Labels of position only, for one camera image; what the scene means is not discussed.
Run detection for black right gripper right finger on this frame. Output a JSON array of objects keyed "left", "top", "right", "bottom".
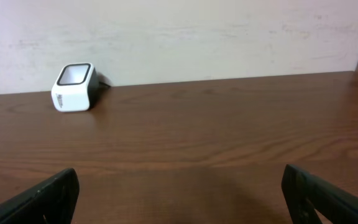
[{"left": 281, "top": 164, "right": 358, "bottom": 224}]

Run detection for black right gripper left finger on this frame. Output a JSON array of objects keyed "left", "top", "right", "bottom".
[{"left": 0, "top": 168, "right": 80, "bottom": 224}]

